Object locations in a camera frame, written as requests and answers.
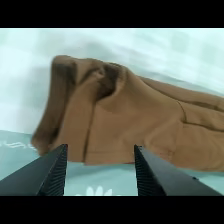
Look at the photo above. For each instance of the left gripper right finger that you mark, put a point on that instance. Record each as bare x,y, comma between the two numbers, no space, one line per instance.
160,180

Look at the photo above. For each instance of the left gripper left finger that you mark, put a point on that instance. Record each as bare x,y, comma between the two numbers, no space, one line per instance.
43,176

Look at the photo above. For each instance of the brown shirt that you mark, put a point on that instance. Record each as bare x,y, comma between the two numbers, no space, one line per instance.
126,123

